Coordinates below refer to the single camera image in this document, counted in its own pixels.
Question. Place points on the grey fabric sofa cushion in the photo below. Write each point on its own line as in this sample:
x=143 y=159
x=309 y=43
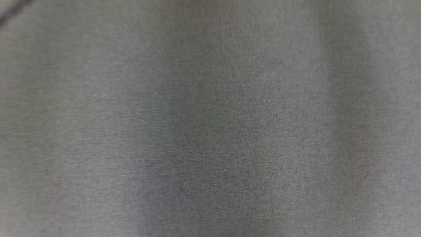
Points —
x=210 y=131

